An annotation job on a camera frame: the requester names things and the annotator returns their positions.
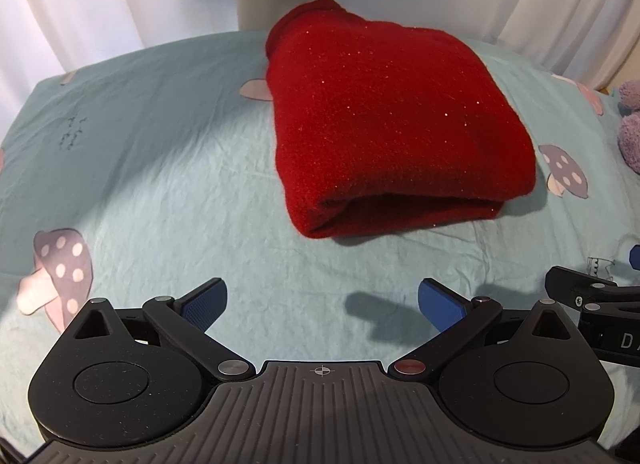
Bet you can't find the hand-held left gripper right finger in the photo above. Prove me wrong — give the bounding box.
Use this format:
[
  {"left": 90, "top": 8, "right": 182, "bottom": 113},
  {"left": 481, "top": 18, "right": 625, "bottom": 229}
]
[{"left": 390, "top": 278, "right": 583, "bottom": 379}]

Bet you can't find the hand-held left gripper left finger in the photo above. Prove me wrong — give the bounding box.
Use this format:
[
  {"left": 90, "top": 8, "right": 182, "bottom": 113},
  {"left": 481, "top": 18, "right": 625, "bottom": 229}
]
[{"left": 61, "top": 278, "right": 257, "bottom": 379}]

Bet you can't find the red knit sweater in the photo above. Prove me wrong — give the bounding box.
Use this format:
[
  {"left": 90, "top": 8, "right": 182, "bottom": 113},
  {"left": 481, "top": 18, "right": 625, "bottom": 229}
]
[{"left": 264, "top": 0, "right": 538, "bottom": 240}]

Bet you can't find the purple plush toy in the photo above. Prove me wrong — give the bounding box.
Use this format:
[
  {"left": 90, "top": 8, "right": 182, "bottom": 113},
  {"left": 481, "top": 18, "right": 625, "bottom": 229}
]
[{"left": 618, "top": 79, "right": 640, "bottom": 174}]

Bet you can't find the teal mushroom print bed sheet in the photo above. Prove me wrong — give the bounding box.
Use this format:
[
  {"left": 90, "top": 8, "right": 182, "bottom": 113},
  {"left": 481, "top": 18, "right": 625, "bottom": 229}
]
[{"left": 0, "top": 30, "right": 640, "bottom": 437}]

